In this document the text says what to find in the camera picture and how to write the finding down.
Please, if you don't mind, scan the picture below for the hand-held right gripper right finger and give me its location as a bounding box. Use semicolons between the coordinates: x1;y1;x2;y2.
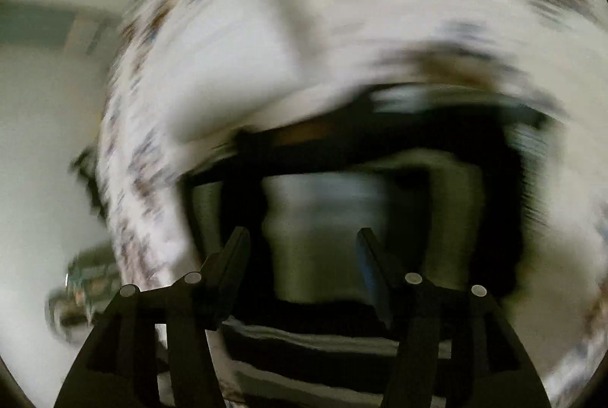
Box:
356;228;553;408

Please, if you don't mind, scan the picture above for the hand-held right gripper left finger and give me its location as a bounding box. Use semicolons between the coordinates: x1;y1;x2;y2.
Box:
54;226;251;408

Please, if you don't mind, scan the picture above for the dark garment with white band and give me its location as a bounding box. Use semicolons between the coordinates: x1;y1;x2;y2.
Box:
180;84;552;408

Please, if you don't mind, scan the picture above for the white floral printed blanket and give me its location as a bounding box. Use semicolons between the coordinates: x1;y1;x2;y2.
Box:
95;0;608;395

